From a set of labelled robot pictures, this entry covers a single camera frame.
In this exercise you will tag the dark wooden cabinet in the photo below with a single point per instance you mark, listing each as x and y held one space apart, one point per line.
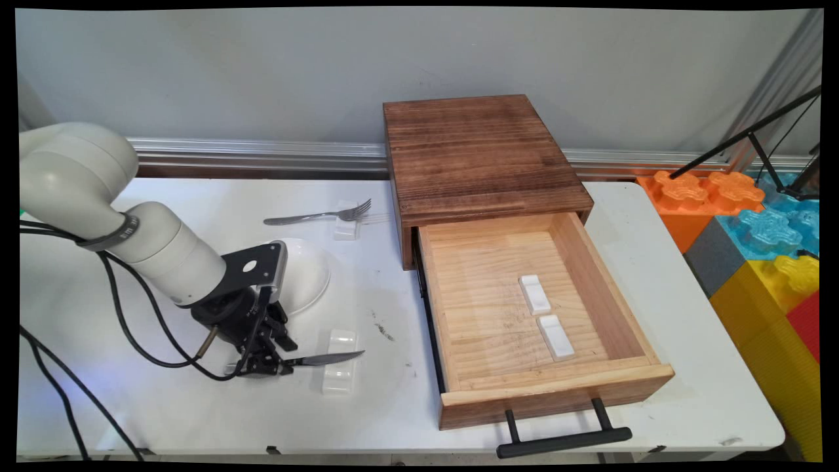
478 151

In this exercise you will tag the yellow plastic block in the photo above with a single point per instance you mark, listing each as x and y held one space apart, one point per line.
760 328

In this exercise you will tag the steel table knife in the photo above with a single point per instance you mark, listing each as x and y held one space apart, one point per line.
328 358

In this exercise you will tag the small white cutlery rest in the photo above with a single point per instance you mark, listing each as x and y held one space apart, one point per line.
345 229

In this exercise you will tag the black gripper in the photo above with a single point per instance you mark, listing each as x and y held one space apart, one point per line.
229 314

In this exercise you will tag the blue plastic block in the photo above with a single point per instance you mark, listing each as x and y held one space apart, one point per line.
767 229

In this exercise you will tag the white round plate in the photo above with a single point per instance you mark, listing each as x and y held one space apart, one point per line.
308 275

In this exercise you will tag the aluminium wall rail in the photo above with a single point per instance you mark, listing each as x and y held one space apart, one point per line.
262 154

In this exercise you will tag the white rest block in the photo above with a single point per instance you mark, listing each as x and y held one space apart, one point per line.
535 295
557 337

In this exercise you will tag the orange plastic block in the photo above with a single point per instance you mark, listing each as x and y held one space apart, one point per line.
685 196

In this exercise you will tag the grey plastic block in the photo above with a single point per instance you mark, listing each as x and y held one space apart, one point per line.
714 259

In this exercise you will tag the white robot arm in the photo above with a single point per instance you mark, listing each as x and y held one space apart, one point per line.
78 170

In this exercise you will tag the black tripod stand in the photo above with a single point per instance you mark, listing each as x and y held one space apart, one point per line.
741 139

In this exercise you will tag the red plastic block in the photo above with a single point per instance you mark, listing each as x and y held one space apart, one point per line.
806 324

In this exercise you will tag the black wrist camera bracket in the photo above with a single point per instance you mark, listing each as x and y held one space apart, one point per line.
262 265

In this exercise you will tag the light wooden drawer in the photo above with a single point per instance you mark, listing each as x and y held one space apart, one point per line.
485 308

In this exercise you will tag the steel fork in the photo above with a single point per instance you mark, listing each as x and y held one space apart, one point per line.
308 216

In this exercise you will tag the black drawer slide rail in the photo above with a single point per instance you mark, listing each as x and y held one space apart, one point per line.
432 341

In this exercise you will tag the long white cutlery rest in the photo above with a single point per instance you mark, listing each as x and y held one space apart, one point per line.
339 380

